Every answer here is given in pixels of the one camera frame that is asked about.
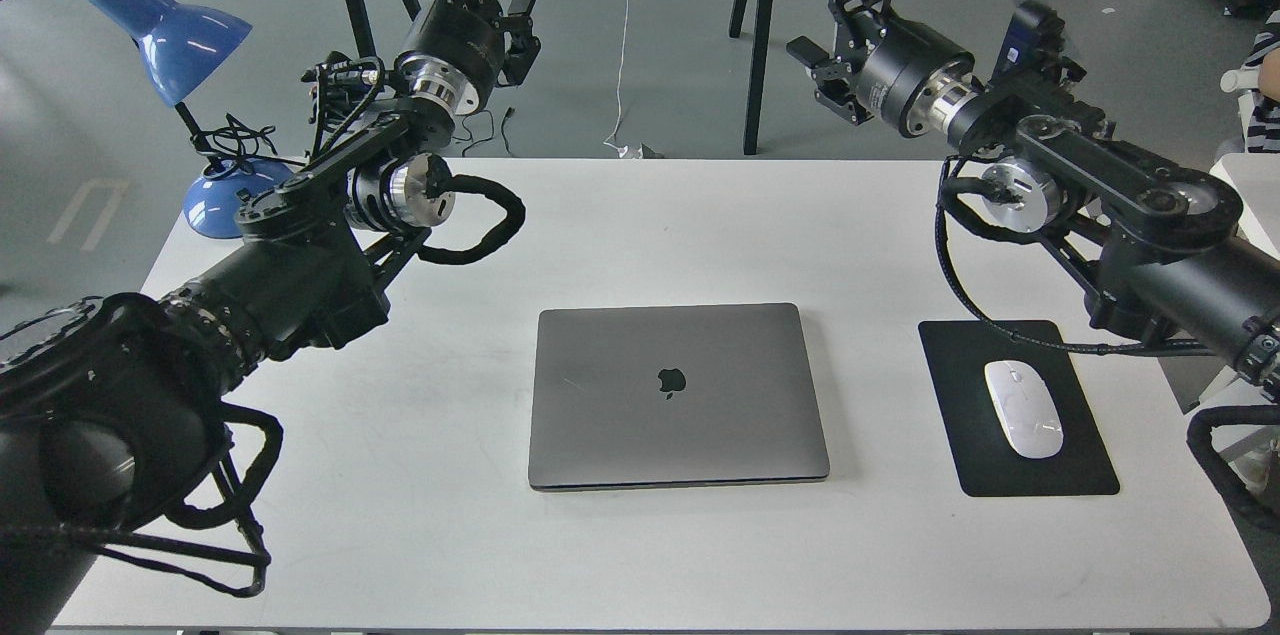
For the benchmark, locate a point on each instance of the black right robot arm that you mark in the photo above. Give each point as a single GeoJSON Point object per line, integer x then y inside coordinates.
{"type": "Point", "coordinates": [1152, 244]}

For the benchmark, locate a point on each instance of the blue desk lamp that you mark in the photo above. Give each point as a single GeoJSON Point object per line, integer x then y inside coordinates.
{"type": "Point", "coordinates": [180, 46]}

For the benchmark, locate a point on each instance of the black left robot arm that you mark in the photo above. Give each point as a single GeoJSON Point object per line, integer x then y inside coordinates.
{"type": "Point", "coordinates": [118, 440]}

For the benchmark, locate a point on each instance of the black mouse pad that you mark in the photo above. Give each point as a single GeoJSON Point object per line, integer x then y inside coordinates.
{"type": "Point", "coordinates": [956, 352]}

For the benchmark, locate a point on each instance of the grey laptop notebook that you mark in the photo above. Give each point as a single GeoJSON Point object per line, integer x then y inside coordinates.
{"type": "Point", "coordinates": [710, 394]}

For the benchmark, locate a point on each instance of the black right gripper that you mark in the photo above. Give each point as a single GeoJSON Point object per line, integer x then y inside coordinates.
{"type": "Point", "coordinates": [896, 78]}

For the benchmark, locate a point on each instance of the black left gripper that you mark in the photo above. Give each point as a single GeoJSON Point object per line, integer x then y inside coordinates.
{"type": "Point", "coordinates": [457, 52]}

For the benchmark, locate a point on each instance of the person in striped shirt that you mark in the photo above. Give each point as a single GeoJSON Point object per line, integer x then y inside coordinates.
{"type": "Point", "coordinates": [1255, 84]}

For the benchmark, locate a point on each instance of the white computer mouse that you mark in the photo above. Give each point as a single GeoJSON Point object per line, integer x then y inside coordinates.
{"type": "Point", "coordinates": [1024, 409]}

